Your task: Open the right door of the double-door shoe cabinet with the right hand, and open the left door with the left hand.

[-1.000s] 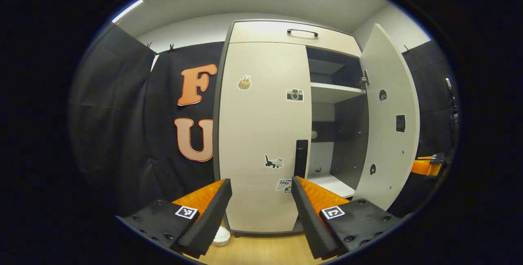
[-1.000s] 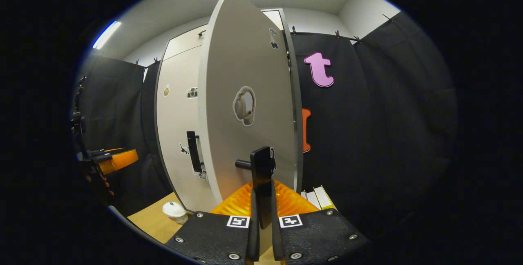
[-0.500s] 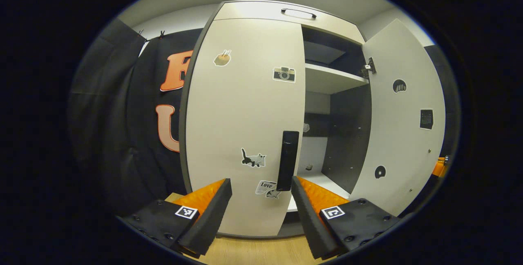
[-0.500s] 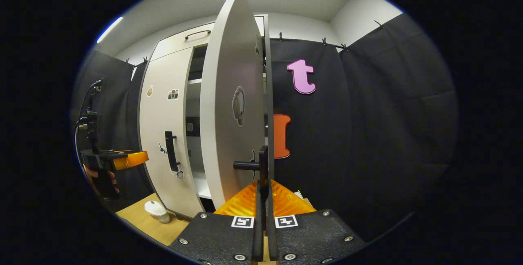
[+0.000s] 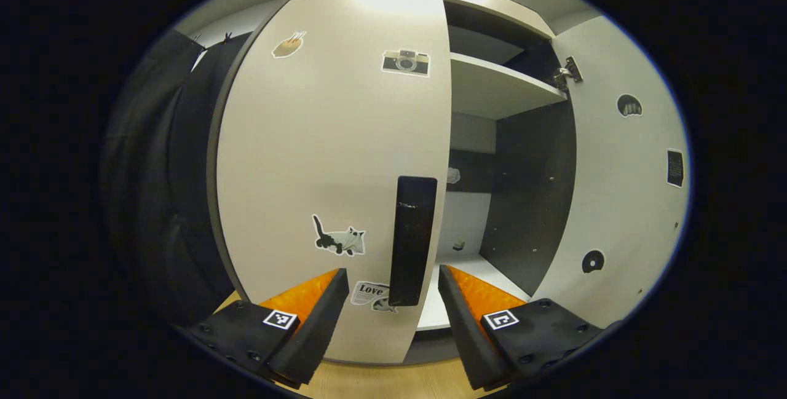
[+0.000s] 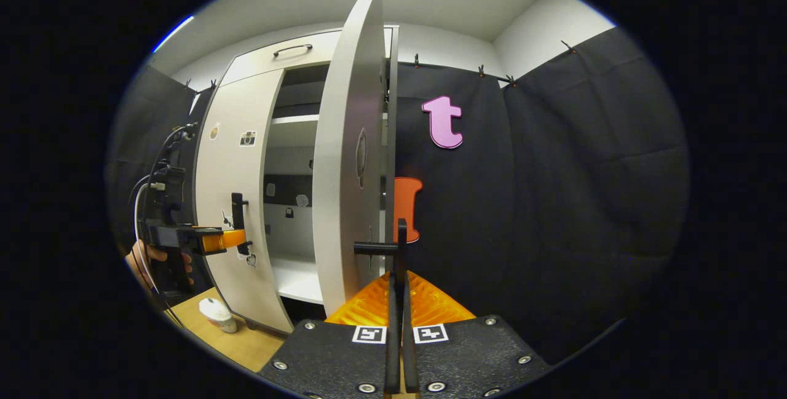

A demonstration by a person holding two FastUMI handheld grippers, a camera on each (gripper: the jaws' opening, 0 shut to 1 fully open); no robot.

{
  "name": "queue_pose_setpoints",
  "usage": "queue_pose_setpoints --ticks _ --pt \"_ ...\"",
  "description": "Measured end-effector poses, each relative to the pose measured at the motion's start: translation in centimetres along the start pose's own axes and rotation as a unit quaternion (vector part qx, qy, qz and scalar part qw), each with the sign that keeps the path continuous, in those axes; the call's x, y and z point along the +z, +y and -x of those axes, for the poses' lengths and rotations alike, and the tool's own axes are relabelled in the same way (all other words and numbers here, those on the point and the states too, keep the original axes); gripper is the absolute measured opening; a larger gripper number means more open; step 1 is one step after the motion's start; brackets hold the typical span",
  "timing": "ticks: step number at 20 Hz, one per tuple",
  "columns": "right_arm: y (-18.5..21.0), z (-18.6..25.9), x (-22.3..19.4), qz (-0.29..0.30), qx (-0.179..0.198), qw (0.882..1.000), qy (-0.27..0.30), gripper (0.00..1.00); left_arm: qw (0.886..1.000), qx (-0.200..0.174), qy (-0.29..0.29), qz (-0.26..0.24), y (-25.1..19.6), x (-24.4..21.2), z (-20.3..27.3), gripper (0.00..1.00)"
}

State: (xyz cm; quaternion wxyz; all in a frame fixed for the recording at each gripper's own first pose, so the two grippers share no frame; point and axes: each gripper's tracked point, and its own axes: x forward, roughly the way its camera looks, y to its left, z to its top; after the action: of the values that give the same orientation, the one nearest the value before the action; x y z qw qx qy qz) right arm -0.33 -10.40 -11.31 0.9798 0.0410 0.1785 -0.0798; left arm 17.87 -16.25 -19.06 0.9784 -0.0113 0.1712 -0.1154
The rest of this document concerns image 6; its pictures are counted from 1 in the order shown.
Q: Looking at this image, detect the beige double-door shoe cabinet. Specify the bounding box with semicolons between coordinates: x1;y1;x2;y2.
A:
192;25;400;335

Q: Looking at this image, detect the black backdrop cloth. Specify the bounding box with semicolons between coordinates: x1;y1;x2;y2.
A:
108;27;689;366

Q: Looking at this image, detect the black cable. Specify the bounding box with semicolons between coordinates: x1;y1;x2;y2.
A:
129;122;199;203

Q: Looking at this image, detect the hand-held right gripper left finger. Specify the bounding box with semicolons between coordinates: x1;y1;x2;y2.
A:
258;271;400;397

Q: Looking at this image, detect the long ceiling light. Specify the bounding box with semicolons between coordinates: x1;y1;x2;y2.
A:
154;16;195;52

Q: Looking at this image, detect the beige cabinet door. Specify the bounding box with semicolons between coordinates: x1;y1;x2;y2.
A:
196;69;295;334
312;0;387;317

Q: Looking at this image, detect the white cabinet shelf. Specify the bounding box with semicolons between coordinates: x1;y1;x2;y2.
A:
272;256;325;305
269;113;389;126

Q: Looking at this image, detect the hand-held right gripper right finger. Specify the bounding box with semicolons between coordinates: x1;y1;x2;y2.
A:
401;271;551;397

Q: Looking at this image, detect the beige cabinet drawer front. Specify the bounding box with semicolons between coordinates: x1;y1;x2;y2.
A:
219;29;394;87

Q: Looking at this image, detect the white cabinet bottom shelf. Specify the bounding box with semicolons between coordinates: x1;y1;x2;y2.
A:
272;256;325;305

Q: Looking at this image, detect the black door handle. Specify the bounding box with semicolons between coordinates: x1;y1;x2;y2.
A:
354;218;408;278
231;193;253;256

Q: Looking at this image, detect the white cable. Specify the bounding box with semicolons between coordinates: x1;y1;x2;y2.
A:
133;183;165;292

